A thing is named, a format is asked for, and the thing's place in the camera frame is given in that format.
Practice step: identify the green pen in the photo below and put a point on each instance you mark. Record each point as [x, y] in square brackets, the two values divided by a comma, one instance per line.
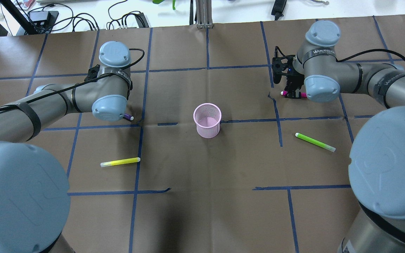
[315, 142]

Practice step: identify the yellow pen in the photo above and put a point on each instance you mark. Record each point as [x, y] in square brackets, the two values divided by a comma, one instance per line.
[120, 162]

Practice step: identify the black power adapter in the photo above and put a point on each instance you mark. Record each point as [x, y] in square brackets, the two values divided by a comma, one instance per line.
[278, 8]

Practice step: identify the green plastic clamp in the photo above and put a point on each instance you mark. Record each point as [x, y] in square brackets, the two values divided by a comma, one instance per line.
[163, 2]

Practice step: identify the pink pen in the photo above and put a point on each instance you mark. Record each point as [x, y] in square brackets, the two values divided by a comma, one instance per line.
[296, 96]

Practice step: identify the pink mesh cup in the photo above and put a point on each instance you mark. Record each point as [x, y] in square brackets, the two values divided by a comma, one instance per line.
[207, 118]

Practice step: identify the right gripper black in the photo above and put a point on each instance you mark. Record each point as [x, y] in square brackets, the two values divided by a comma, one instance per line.
[295, 82]

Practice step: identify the aluminium frame post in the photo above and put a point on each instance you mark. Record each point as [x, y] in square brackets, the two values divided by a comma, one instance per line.
[204, 14]

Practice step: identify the purple pen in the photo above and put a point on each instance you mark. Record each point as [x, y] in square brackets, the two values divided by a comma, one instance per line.
[128, 117]

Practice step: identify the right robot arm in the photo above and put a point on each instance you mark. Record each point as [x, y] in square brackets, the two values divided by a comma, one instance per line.
[376, 167]

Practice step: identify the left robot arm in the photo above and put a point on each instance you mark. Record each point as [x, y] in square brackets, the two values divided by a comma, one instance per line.
[34, 200]

